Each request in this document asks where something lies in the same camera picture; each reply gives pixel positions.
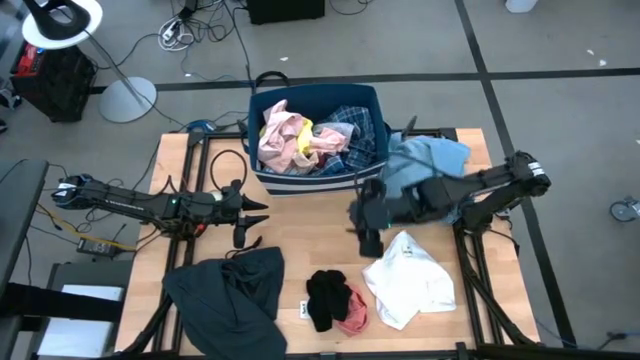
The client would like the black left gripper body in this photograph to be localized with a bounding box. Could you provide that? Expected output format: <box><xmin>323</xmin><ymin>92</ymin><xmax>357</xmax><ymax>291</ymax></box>
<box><xmin>177</xmin><ymin>179</ymin><xmax>245</xmax><ymax>231</ymax></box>

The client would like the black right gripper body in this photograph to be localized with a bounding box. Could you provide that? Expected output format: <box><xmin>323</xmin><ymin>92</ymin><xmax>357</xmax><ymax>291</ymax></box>
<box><xmin>348</xmin><ymin>177</ymin><xmax>397</xmax><ymax>232</ymax></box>

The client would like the black garment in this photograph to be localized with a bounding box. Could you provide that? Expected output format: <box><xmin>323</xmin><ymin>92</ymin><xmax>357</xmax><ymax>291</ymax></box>
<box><xmin>305</xmin><ymin>268</ymin><xmax>354</xmax><ymax>334</ymax></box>

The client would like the pale pink garment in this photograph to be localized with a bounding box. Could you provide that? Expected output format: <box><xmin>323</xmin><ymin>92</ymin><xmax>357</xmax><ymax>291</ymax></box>
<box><xmin>256</xmin><ymin>98</ymin><xmax>321</xmax><ymax>176</ymax></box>

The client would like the grey knit garment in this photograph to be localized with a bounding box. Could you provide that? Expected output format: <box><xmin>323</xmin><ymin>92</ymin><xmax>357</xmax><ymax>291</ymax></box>
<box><xmin>327</xmin><ymin>121</ymin><xmax>356</xmax><ymax>139</ymax></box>

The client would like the white garment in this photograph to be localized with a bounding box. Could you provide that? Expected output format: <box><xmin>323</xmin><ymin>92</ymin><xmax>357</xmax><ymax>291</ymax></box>
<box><xmin>361</xmin><ymin>229</ymin><xmax>458</xmax><ymax>332</ymax></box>

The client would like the light blue denim garment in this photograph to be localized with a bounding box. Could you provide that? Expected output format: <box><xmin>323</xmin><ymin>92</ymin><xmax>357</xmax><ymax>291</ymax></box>
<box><xmin>382</xmin><ymin>131</ymin><xmax>472</xmax><ymax>226</ymax></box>

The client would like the blue plaid shirt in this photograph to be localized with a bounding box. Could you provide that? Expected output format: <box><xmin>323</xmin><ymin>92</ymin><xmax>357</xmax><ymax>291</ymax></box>
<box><xmin>259</xmin><ymin>104</ymin><xmax>377</xmax><ymax>177</ymax></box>

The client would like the yellow garment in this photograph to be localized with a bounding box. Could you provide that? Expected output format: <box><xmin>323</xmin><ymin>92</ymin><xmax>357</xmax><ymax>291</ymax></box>
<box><xmin>297</xmin><ymin>118</ymin><xmax>315</xmax><ymax>156</ymax></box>

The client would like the salmon pink garment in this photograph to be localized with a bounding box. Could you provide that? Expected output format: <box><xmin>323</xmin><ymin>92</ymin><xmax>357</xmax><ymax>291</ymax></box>
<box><xmin>335</xmin><ymin>283</ymin><xmax>371</xmax><ymax>337</ymax></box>

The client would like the dark teal garment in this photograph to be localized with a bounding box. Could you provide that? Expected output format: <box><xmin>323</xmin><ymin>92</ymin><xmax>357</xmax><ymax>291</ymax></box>
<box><xmin>160</xmin><ymin>245</ymin><xmax>290</xmax><ymax>360</ymax></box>

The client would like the navy white striped fabric bin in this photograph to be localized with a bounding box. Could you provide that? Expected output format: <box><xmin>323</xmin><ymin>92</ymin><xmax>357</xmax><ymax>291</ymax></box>
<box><xmin>244</xmin><ymin>70</ymin><xmax>393</xmax><ymax>197</ymax></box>

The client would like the black power adapter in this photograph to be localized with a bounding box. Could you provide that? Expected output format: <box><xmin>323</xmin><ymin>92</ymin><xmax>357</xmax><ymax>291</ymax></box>
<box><xmin>75</xmin><ymin>237</ymin><xmax>122</xmax><ymax>259</ymax></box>

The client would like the white power strip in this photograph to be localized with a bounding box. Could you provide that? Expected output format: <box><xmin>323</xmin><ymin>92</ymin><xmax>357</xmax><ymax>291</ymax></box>
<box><xmin>157</xmin><ymin>17</ymin><xmax>182</xmax><ymax>44</ymax></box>

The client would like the grey white cabinet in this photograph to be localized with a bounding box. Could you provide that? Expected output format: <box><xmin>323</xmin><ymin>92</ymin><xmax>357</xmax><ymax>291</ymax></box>
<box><xmin>37</xmin><ymin>262</ymin><xmax>135</xmax><ymax>359</ymax></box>

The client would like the black desk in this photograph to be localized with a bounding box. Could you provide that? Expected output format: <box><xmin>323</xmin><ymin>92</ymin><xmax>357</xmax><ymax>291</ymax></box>
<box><xmin>0</xmin><ymin>158</ymin><xmax>125</xmax><ymax>360</ymax></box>

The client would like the black floor box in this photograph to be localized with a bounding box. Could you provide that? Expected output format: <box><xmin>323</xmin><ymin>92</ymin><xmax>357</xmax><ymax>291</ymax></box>
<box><xmin>246</xmin><ymin>0</ymin><xmax>327</xmax><ymax>26</ymax></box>

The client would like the black equipment case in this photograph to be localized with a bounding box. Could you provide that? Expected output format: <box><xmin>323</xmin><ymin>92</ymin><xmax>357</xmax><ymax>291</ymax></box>
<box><xmin>9</xmin><ymin>42</ymin><xmax>99</xmax><ymax>124</ymax></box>

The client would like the red tool box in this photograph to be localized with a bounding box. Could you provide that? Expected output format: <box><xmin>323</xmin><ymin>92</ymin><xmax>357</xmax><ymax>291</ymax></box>
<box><xmin>16</xmin><ymin>43</ymin><xmax>41</xmax><ymax>76</ymax></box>

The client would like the black headset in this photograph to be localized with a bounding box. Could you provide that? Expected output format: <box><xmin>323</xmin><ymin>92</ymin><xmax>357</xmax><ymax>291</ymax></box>
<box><xmin>22</xmin><ymin>0</ymin><xmax>93</xmax><ymax>42</ymax></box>

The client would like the white floor object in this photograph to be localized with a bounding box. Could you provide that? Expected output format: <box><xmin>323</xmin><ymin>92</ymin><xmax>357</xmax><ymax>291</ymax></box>
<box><xmin>504</xmin><ymin>0</ymin><xmax>540</xmax><ymax>14</ymax></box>

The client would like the grey caster wheel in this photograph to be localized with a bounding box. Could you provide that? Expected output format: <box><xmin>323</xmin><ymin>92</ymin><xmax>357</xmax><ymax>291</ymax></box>
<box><xmin>609</xmin><ymin>196</ymin><xmax>640</xmax><ymax>224</ymax></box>

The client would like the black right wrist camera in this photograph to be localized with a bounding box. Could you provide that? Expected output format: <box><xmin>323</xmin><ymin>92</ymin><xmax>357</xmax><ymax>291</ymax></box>
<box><xmin>357</xmin><ymin>228</ymin><xmax>386</xmax><ymax>260</ymax></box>

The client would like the black loose cable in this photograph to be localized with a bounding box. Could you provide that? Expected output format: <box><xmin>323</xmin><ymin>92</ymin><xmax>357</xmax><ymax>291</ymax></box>
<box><xmin>226</xmin><ymin>234</ymin><xmax>264</xmax><ymax>260</ymax></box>

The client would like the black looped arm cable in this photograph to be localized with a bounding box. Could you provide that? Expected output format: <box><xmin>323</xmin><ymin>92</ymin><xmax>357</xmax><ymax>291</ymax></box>
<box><xmin>208</xmin><ymin>148</ymin><xmax>250</xmax><ymax>196</ymax></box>

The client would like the blue cable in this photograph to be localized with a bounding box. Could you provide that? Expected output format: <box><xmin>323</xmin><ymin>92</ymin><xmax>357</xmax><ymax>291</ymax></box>
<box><xmin>188</xmin><ymin>118</ymin><xmax>217</xmax><ymax>134</ymax></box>

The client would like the yellow cable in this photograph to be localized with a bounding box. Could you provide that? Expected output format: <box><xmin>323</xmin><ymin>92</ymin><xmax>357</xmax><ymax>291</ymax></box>
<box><xmin>33</xmin><ymin>203</ymin><xmax>137</xmax><ymax>251</ymax></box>

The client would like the white round pedestal table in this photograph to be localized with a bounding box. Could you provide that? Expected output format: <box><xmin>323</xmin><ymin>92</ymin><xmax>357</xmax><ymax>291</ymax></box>
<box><xmin>20</xmin><ymin>0</ymin><xmax>158</xmax><ymax>125</ymax></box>

